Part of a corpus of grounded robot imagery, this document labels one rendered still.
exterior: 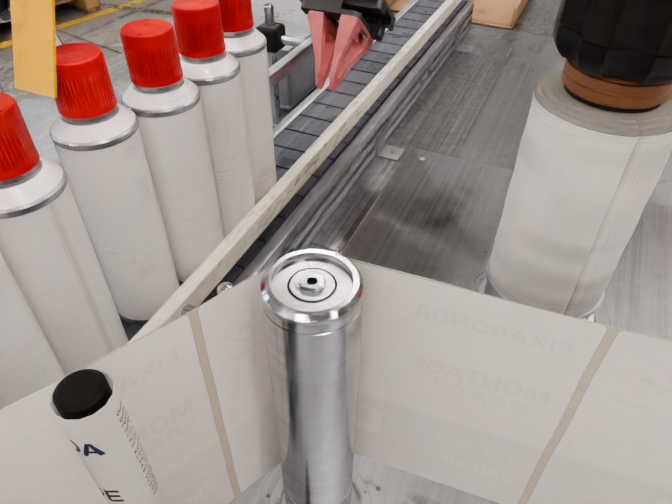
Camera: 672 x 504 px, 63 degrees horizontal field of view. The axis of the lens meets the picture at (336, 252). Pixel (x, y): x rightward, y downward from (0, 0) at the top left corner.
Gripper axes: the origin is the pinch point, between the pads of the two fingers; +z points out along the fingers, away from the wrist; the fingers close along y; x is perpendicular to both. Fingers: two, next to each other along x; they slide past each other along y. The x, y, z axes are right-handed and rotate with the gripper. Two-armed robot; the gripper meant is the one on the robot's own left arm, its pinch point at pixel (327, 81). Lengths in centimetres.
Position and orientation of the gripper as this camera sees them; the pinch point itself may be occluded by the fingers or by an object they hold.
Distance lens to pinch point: 66.1
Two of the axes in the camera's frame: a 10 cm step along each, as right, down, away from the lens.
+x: 3.2, 0.1, 9.5
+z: -2.6, 9.6, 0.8
